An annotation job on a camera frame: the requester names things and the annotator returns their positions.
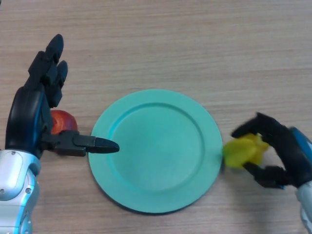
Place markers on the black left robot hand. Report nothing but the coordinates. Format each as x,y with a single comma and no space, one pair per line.
24,117

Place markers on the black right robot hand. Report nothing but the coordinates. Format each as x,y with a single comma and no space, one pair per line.
292,153

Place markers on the yellow starfruit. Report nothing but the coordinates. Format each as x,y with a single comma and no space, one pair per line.
241,153

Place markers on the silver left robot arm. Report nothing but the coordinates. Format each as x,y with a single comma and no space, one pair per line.
14,190

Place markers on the teal round plate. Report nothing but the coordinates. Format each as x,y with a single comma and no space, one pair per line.
156,151

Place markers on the red apple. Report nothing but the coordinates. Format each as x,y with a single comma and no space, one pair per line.
64,122

